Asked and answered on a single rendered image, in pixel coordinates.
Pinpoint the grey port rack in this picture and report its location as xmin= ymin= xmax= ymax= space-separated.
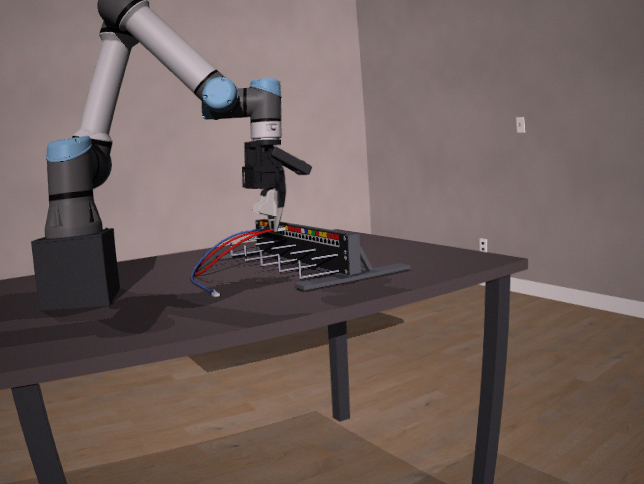
xmin=219 ymin=222 xmax=410 ymax=291

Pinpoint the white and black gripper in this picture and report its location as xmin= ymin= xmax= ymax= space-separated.
xmin=242 ymin=139 xmax=286 ymax=232

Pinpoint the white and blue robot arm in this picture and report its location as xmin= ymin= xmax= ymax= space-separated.
xmin=45 ymin=0 xmax=282 ymax=239

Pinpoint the red patch cord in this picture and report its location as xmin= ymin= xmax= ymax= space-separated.
xmin=194 ymin=229 xmax=273 ymax=276

